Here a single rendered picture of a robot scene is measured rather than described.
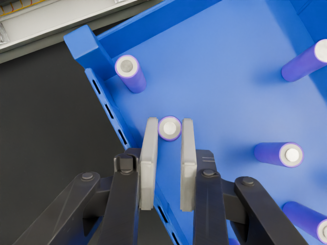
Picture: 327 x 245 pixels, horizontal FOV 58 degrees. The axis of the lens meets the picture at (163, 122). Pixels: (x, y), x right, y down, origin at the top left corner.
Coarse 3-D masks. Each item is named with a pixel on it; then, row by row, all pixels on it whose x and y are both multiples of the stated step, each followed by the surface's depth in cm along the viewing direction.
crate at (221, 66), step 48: (192, 0) 25; (240, 0) 28; (288, 0) 28; (96, 48) 21; (144, 48) 28; (192, 48) 28; (240, 48) 28; (288, 48) 28; (144, 96) 28; (192, 96) 28; (240, 96) 28; (288, 96) 27; (240, 144) 27; (288, 192) 27; (192, 240) 27
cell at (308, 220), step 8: (288, 208) 26; (296, 208) 24; (304, 208) 24; (288, 216) 25; (296, 216) 24; (304, 216) 23; (312, 216) 22; (320, 216) 21; (296, 224) 24; (304, 224) 22; (312, 224) 21; (320, 224) 20; (312, 232) 21; (320, 232) 20; (320, 240) 20
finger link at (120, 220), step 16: (128, 160) 15; (128, 176) 14; (112, 192) 13; (128, 192) 13; (112, 208) 12; (128, 208) 12; (112, 224) 11; (128, 224) 11; (112, 240) 10; (128, 240) 10
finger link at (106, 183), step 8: (128, 152) 18; (136, 152) 18; (112, 176) 15; (104, 184) 15; (96, 192) 14; (104, 192) 14; (96, 200) 14; (104, 200) 14; (88, 208) 14; (96, 208) 14; (104, 208) 14; (88, 216) 14; (96, 216) 14
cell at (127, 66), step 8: (120, 56) 22; (128, 56) 22; (120, 64) 22; (128, 64) 21; (136, 64) 22; (120, 72) 22; (128, 72) 22; (136, 72) 22; (128, 80) 22; (136, 80) 23; (144, 80) 26; (128, 88) 27; (136, 88) 26; (144, 88) 27
